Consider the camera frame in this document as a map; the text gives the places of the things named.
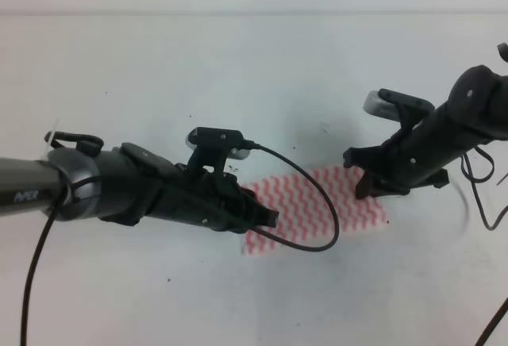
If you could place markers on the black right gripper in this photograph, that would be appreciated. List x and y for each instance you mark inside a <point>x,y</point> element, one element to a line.
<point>396,167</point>

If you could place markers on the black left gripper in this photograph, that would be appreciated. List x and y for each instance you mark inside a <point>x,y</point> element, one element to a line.
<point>219,203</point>

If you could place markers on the pink white wavy towel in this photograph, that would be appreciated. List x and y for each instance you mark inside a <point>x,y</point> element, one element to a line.
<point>304,216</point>

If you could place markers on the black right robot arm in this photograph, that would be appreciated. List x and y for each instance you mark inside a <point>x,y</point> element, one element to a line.
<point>429,137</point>

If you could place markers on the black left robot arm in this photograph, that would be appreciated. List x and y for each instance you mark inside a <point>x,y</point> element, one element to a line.
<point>127,183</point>

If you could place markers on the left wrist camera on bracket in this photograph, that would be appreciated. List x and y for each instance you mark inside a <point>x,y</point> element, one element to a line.
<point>212,147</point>

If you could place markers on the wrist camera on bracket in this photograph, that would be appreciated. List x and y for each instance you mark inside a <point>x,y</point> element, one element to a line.
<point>212,147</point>
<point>407,110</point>

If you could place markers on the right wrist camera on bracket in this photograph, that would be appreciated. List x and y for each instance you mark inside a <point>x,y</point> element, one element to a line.
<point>407,110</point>

